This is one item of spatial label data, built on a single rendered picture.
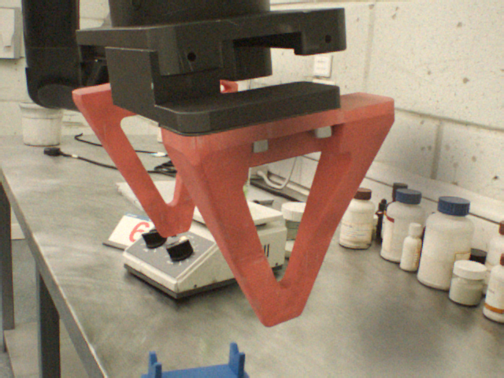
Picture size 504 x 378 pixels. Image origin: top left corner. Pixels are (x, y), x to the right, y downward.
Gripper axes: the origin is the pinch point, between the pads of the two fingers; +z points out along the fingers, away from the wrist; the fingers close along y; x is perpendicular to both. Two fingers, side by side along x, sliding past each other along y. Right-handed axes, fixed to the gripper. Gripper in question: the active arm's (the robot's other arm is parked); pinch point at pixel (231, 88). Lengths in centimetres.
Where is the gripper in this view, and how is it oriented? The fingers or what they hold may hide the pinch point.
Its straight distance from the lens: 78.5
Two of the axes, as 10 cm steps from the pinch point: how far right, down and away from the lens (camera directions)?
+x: -0.9, 9.7, 2.2
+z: 7.6, -0.8, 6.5
